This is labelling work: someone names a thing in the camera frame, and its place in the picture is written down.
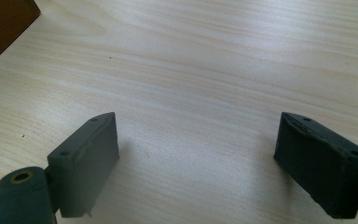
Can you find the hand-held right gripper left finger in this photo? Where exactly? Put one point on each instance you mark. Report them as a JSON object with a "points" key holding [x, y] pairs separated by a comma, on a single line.
{"points": [[84, 168]]}

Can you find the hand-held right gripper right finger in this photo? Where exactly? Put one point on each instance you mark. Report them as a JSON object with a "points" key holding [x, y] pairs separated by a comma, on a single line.
{"points": [[320, 165]]}

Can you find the brown wooden box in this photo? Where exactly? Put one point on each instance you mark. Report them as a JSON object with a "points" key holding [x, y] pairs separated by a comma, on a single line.
{"points": [[3, 25]]}

